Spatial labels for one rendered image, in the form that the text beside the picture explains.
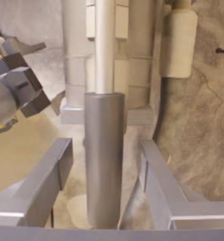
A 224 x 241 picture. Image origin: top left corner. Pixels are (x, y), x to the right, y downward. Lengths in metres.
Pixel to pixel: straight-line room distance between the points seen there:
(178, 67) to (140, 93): 0.06
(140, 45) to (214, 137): 1.21
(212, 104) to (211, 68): 0.23
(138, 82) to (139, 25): 0.07
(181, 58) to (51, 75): 0.98
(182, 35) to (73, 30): 0.14
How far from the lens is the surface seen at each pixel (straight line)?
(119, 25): 0.18
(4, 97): 0.35
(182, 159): 1.36
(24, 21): 1.24
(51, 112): 0.45
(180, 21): 0.26
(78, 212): 1.54
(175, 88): 0.26
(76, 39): 0.23
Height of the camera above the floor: 1.10
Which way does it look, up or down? 73 degrees down
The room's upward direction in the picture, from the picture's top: 180 degrees clockwise
